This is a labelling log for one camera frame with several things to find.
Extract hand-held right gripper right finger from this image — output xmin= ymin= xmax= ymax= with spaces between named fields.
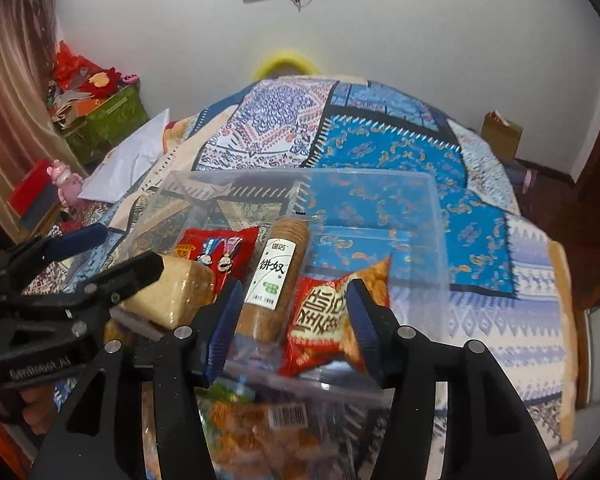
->
xmin=349 ymin=278 xmax=556 ymax=480

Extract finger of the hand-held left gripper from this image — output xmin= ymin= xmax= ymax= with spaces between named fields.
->
xmin=77 ymin=251 xmax=164 ymax=317
xmin=0 ymin=223 xmax=109 ymax=287

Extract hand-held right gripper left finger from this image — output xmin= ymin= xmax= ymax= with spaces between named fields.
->
xmin=27 ymin=278 xmax=245 ymax=480

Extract red peanut snack packet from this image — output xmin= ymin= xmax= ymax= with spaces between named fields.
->
xmin=285 ymin=255 xmax=393 ymax=377

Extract pale yellow cake packet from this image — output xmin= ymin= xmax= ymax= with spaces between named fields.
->
xmin=119 ymin=254 xmax=217 ymax=330

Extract brown biscuit roll white label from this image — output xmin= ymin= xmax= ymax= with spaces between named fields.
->
xmin=232 ymin=217 xmax=311 ymax=349

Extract clear plastic storage container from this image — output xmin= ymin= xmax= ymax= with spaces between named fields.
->
xmin=105 ymin=169 xmax=451 ymax=480

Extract pink plush toy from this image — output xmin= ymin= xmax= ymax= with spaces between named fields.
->
xmin=47 ymin=158 xmax=86 ymax=209

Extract green snack packet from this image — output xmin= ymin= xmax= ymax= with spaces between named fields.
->
xmin=197 ymin=380 xmax=257 ymax=412

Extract red box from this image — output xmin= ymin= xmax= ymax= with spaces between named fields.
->
xmin=7 ymin=160 xmax=64 ymax=232

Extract red cartoon snack packet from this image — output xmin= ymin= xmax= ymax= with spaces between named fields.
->
xmin=172 ymin=226 xmax=261 ymax=307

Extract white plastic bag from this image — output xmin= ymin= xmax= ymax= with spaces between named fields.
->
xmin=77 ymin=108 xmax=172 ymax=204

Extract green patterned box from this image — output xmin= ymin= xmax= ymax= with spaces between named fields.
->
xmin=55 ymin=84 xmax=151 ymax=166

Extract orange snack packet with barcode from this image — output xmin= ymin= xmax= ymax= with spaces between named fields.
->
xmin=200 ymin=400 xmax=331 ymax=480

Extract red paper decorations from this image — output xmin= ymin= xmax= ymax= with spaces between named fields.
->
xmin=45 ymin=41 xmax=142 ymax=127

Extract striped brown curtain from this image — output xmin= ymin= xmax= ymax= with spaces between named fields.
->
xmin=0 ymin=0 xmax=64 ymax=173

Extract blue patterned patchwork blanket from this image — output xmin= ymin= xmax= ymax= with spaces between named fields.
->
xmin=20 ymin=77 xmax=580 ymax=476

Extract purple slipper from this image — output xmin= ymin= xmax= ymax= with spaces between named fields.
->
xmin=510 ymin=167 xmax=538 ymax=194

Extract brown cardboard box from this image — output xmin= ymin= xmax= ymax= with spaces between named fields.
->
xmin=480 ymin=109 xmax=524 ymax=165

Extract dark wooden door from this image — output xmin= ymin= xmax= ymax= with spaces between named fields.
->
xmin=568 ymin=50 xmax=600 ymax=313

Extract yellow ring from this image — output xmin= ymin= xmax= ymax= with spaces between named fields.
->
xmin=252 ymin=48 xmax=316 ymax=82

